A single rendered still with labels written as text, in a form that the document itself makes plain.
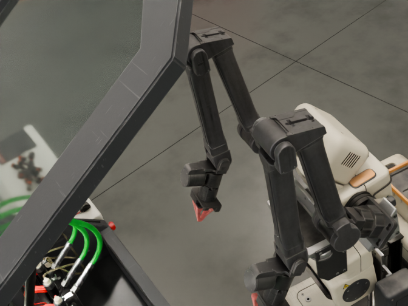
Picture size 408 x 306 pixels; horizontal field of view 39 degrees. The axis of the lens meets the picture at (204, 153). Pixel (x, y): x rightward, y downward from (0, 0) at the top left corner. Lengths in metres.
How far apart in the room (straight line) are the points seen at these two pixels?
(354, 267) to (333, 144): 0.53
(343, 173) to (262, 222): 1.62
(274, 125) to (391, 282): 0.94
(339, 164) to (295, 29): 3.13
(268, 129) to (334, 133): 0.36
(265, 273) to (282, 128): 0.41
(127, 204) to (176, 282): 0.67
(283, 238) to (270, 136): 0.31
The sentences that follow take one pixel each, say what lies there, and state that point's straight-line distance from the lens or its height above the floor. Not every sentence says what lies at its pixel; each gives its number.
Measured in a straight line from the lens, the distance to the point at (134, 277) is 1.86.
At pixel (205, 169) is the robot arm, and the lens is 1.72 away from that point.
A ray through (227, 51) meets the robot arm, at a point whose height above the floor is 1.57.
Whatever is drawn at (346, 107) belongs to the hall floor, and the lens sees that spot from 3.77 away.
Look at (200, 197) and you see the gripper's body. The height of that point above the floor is 1.10.
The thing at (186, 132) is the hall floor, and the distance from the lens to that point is 3.79.
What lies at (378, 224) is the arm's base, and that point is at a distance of 1.52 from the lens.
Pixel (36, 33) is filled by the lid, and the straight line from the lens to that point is 1.34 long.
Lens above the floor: 2.38
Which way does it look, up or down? 41 degrees down
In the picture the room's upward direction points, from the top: 15 degrees counter-clockwise
